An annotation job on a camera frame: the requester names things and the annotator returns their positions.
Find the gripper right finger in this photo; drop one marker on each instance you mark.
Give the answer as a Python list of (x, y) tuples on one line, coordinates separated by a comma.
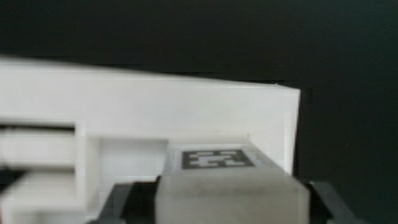
[(329, 211)]

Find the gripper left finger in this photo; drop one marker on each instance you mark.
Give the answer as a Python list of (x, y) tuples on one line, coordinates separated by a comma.
[(128, 208)]

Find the white chair leg block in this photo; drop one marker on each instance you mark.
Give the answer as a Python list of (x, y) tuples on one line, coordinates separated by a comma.
[(224, 186)]

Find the white chair seat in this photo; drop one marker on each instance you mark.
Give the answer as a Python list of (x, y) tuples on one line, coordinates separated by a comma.
[(75, 164)]

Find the white U-shaped fence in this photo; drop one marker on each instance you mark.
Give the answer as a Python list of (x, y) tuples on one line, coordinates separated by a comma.
[(149, 105)]

